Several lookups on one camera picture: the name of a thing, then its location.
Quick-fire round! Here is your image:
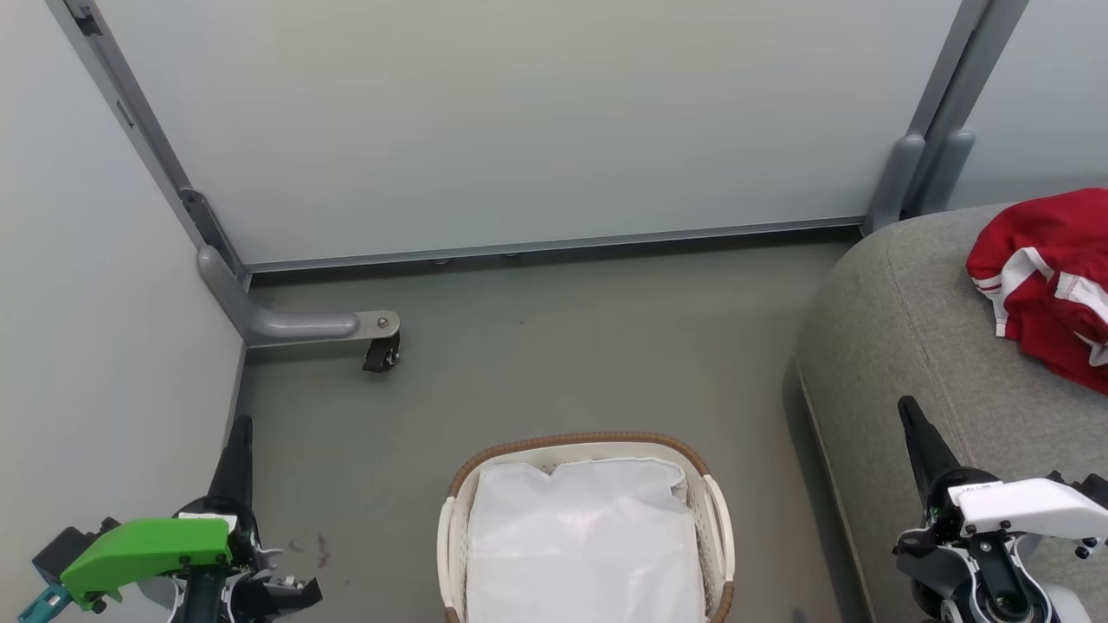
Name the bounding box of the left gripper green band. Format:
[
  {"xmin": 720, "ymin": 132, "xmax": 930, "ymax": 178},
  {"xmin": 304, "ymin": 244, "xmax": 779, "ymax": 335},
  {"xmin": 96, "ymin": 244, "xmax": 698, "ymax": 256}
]
[{"xmin": 59, "ymin": 415, "xmax": 323, "ymax": 623}]

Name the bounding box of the grey fabric sofa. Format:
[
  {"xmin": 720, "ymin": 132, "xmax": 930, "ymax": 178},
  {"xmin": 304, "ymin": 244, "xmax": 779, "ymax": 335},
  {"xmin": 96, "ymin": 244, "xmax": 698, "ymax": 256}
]
[{"xmin": 796, "ymin": 203, "xmax": 1108, "ymax": 623}]

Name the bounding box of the red white striped jacket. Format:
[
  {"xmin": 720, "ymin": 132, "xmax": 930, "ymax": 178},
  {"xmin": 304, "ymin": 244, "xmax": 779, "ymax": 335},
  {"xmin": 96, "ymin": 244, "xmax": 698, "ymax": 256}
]
[{"xmin": 967, "ymin": 188, "xmax": 1108, "ymax": 396}]

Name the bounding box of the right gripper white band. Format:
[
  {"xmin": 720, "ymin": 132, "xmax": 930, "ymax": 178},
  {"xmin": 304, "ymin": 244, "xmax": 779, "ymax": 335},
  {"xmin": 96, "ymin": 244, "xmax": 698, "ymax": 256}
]
[{"xmin": 893, "ymin": 395, "xmax": 1108, "ymax": 563}]

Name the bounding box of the grey metal partition post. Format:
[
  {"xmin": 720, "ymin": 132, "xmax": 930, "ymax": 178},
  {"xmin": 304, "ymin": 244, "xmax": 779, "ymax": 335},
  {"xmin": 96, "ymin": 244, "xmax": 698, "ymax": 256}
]
[
  {"xmin": 861, "ymin": 0, "xmax": 1031, "ymax": 236},
  {"xmin": 45, "ymin": 0, "xmax": 252, "ymax": 291}
]

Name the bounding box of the black caster wheel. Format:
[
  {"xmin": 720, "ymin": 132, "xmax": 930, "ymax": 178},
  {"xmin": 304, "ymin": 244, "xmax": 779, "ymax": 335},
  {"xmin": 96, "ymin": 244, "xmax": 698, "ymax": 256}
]
[{"xmin": 362, "ymin": 333, "xmax": 402, "ymax": 374}]

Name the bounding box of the white laundry basket brown rim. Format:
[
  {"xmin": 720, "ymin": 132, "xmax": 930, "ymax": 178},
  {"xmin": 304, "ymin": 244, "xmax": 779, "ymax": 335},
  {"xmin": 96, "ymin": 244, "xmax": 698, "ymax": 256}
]
[{"xmin": 437, "ymin": 431, "xmax": 737, "ymax": 623}]

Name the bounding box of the white cloth basket liner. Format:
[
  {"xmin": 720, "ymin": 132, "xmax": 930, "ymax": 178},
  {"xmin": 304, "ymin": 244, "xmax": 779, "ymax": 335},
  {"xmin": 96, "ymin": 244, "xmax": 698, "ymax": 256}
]
[{"xmin": 466, "ymin": 457, "xmax": 706, "ymax": 623}]

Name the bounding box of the grey partition support foot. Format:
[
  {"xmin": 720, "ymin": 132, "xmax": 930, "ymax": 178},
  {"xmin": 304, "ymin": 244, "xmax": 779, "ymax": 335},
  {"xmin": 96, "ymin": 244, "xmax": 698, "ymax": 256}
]
[{"xmin": 197, "ymin": 245, "xmax": 402, "ymax": 349}]

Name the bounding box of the teal camera mount bracket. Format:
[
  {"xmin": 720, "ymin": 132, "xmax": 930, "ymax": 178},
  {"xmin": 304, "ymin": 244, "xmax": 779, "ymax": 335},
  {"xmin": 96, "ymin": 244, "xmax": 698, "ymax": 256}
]
[{"xmin": 17, "ymin": 584, "xmax": 72, "ymax": 623}]

